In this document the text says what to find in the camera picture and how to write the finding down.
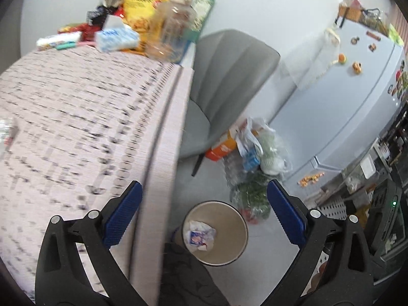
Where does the clear hanging plastic bag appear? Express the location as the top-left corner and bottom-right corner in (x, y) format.
(283, 26), (341, 90)

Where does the patterned beige tablecloth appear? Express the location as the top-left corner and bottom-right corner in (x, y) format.
(0, 47), (196, 304)

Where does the basket of items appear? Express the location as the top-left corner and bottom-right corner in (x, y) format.
(338, 0), (392, 36)

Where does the round white trash can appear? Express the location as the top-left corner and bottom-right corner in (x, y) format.
(182, 200), (249, 267)

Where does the clear plastic bag of groceries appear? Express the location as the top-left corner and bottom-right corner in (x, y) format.
(222, 117), (293, 224)

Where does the blue tissue pack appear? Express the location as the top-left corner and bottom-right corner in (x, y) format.
(95, 15), (141, 53)

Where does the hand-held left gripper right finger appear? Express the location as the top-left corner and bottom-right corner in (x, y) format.
(267, 179), (374, 306)

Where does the person's leg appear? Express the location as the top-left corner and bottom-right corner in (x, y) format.
(162, 241), (231, 306)

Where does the long orange magnet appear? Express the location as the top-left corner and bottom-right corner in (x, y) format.
(297, 172), (325, 187)

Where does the clear plastic water jug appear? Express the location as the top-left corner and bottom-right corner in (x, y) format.
(146, 0), (197, 63)

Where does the small red green packet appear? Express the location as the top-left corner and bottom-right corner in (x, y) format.
(0, 117), (19, 154)

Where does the pink print plastic wrapper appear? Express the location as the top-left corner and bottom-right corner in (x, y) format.
(186, 220), (218, 251)

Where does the yellow snack bag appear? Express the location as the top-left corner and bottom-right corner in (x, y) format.
(122, 0), (179, 54)

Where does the grey upholstered chair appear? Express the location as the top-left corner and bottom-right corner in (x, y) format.
(178, 29), (281, 176)

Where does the white refrigerator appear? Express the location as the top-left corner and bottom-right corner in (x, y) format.
(270, 18), (408, 199)

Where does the orange carton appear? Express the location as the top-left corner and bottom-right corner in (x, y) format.
(205, 127), (238, 162)

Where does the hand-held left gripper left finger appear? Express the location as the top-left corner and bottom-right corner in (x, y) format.
(35, 180), (143, 306)

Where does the tall green box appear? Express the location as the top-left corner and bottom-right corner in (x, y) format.
(186, 0), (222, 43)

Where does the white pegboard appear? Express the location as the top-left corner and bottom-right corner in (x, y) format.
(315, 194), (364, 227)

